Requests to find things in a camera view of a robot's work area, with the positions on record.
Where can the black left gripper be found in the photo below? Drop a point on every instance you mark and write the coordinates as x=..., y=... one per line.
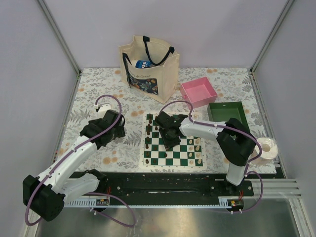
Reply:
x=119, y=132

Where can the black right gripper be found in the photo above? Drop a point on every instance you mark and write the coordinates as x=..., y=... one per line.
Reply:
x=168, y=143

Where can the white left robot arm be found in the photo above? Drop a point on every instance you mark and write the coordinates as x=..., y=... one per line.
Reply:
x=47, y=193

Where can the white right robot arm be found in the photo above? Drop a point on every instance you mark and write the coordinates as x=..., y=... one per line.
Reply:
x=235, y=141

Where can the green white chess board mat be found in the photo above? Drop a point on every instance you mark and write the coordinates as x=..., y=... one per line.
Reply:
x=188, y=155

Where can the floral tablecloth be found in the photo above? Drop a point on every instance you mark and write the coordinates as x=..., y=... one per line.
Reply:
x=105, y=86

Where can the beige canvas tote bag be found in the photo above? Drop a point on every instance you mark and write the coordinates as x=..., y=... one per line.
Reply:
x=160, y=80

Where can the pink plastic box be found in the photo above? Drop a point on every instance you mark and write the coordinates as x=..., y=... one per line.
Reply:
x=199, y=92

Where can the green plastic tray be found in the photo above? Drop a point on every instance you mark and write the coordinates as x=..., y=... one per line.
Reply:
x=224, y=111

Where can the blue white can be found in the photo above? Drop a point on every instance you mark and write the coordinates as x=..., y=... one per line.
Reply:
x=141, y=64

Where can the toilet paper roll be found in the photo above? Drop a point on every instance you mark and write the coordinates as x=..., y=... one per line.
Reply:
x=269, y=151

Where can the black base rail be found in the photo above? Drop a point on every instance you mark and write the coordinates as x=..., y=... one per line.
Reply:
x=170, y=189

